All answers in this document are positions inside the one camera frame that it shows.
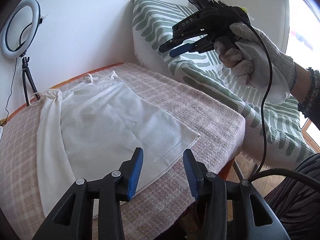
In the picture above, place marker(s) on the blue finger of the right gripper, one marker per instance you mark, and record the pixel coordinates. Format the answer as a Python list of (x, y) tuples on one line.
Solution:
[(200, 41), (188, 47)]

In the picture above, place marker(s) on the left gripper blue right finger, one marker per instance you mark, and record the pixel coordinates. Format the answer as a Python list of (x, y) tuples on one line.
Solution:
[(195, 172)]

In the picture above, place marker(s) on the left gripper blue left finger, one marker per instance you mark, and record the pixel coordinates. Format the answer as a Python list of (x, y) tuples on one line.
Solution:
[(130, 174)]

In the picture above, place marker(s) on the white camisole top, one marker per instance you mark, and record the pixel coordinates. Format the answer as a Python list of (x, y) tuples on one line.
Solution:
[(88, 130)]

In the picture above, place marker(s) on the right forearm dark sleeve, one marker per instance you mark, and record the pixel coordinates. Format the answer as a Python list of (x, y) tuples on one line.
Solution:
[(306, 92)]

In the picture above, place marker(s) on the white gloved right hand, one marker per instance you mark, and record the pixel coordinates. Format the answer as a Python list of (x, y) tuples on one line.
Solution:
[(249, 64)]

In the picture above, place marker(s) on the pink plaid bed cover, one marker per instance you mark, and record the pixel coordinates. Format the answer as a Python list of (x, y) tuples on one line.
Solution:
[(157, 207)]

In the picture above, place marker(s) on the green white patterned throw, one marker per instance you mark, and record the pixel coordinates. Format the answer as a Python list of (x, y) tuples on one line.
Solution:
[(273, 134)]

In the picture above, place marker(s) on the striped dark trousers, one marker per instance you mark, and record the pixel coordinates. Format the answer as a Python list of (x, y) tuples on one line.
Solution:
[(297, 207)]

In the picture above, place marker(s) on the white ring light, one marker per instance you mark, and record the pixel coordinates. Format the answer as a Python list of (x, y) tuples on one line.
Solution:
[(20, 29)]

